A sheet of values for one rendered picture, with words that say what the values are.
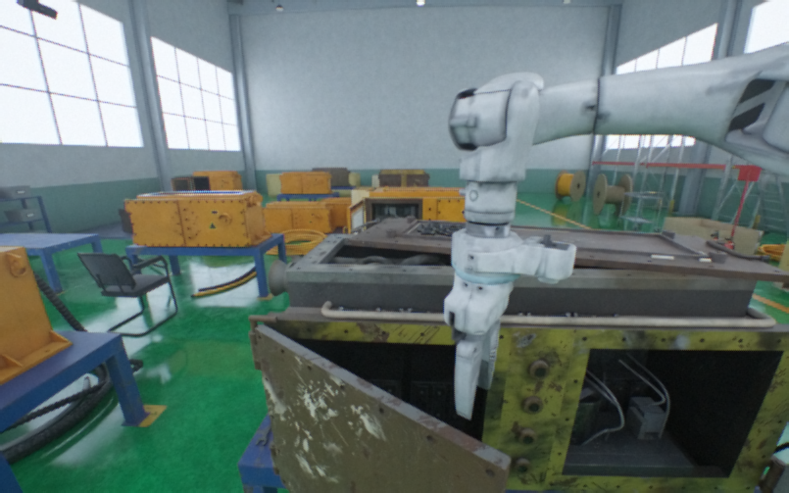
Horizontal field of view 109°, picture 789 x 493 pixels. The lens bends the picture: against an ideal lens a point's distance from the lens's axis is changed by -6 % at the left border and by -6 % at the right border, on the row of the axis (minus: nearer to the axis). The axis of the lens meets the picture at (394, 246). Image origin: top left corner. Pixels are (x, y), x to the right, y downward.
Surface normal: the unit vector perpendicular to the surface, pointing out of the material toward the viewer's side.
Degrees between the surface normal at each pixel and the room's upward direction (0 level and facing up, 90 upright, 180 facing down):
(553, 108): 96
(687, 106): 109
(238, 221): 90
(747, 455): 90
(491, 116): 92
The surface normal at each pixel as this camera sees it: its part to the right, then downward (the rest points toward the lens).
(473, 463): -0.59, 0.22
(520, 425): -0.07, 0.27
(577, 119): -0.35, 0.68
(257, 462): 0.00, -0.96
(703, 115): -0.54, 0.70
